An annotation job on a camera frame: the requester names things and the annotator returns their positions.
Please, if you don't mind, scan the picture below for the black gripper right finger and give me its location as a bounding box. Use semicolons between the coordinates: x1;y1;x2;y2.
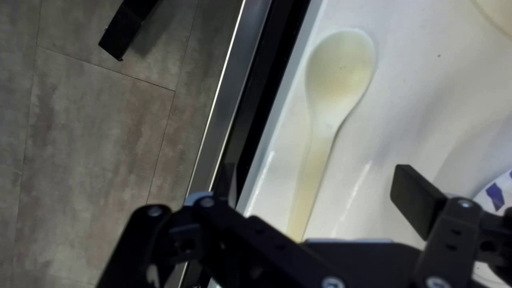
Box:
391;165;447;240

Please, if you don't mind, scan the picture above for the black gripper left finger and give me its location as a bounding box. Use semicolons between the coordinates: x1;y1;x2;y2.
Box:
213;163;235;205

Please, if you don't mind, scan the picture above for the cream plastic spoon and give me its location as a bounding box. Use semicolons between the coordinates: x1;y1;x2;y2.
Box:
287;29;376;240

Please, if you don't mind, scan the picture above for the patterned paper coffee cup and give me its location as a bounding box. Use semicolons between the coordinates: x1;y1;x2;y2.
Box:
471;0;512;40

